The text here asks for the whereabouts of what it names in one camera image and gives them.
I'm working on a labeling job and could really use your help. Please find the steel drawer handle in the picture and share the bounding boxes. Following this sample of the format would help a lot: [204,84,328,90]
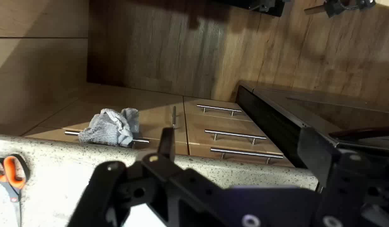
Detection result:
[196,103,243,116]
[204,128,268,145]
[209,147,284,164]

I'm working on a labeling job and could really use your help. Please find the steel drawer handle middle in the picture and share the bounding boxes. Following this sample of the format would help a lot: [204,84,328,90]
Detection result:
[204,128,268,145]

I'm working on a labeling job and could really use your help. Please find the steel cabinet handle with cloth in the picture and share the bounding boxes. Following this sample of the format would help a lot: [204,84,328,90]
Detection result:
[64,128,150,145]

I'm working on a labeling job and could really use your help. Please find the orange handled scissors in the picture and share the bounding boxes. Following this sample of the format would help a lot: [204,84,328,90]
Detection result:
[0,154,30,227]

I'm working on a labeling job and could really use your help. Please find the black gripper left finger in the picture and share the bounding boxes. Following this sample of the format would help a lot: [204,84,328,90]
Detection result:
[68,127,228,227]

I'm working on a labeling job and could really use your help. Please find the steel drawer handle top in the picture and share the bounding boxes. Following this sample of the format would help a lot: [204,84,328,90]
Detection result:
[196,103,243,116]

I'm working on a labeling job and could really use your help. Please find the black oven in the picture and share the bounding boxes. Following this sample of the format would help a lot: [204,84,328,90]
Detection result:
[234,80,389,169]

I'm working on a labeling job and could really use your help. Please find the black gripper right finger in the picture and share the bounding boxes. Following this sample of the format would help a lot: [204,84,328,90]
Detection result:
[297,127,389,227]

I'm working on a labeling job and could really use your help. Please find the steel drawer handle bottom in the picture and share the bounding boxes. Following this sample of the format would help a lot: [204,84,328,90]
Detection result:
[209,147,284,164]

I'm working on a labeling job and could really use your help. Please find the grey crumpled cloth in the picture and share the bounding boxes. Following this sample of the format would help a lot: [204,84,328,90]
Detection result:
[78,107,140,146]

